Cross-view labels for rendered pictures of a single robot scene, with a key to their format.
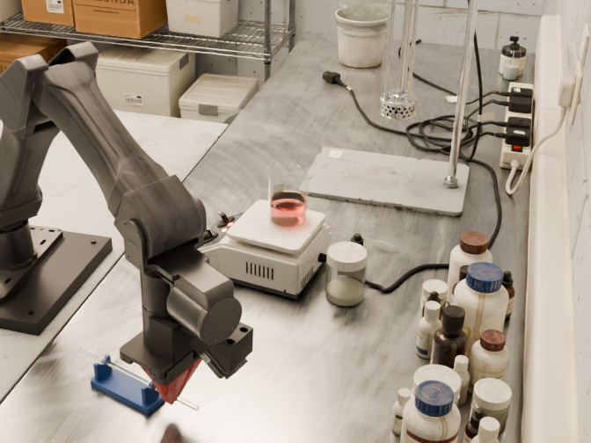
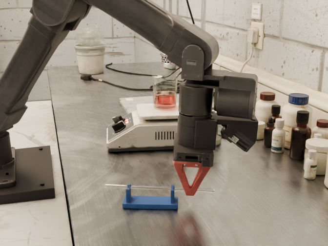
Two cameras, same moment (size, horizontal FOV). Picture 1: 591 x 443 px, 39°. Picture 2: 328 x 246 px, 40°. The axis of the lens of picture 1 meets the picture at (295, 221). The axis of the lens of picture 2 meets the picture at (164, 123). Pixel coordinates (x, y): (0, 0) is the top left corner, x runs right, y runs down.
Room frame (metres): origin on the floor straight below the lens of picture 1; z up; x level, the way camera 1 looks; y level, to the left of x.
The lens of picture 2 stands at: (0.16, 0.55, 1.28)
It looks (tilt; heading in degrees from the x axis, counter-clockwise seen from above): 17 degrees down; 331
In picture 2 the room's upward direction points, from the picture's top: straight up
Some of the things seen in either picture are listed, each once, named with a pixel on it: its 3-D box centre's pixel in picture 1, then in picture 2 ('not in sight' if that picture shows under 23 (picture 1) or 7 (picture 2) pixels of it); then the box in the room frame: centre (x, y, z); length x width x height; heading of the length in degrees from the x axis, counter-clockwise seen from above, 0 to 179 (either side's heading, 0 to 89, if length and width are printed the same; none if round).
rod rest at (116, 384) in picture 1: (126, 381); (150, 195); (0.82, 0.21, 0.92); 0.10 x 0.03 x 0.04; 58
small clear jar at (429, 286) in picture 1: (434, 298); (257, 130); (1.01, -0.21, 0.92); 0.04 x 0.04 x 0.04
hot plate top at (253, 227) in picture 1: (277, 225); (161, 111); (1.11, 0.03, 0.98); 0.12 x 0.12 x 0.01; 67
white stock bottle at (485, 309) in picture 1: (478, 310); (296, 120); (0.92, -0.25, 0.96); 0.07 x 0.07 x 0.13
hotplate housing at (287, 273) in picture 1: (261, 245); (151, 127); (1.12, 0.05, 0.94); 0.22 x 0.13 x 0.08; 67
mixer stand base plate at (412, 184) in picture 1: (386, 178); (167, 103); (1.42, -0.17, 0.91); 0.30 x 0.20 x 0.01; 76
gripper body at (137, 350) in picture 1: (167, 324); (193, 132); (0.78, 0.15, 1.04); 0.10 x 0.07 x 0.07; 148
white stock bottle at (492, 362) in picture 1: (488, 363); (321, 138); (0.84, -0.25, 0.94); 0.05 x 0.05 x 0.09
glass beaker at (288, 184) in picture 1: (289, 198); (165, 92); (1.12, 0.01, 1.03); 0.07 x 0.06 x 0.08; 73
